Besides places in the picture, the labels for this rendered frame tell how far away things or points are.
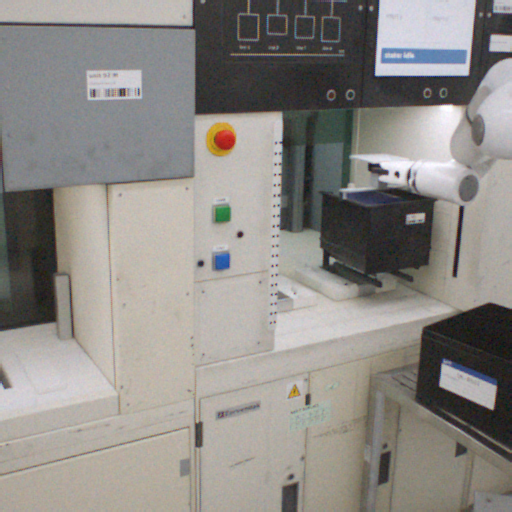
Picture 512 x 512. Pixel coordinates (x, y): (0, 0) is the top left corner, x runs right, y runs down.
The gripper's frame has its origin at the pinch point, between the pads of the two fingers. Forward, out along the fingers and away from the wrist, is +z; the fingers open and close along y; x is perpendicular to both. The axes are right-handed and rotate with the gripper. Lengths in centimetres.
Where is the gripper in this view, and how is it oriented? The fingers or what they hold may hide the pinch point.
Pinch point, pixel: (379, 165)
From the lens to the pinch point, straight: 191.1
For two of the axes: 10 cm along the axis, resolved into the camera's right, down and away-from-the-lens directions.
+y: 8.7, -1.2, 4.8
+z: -4.9, -2.6, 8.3
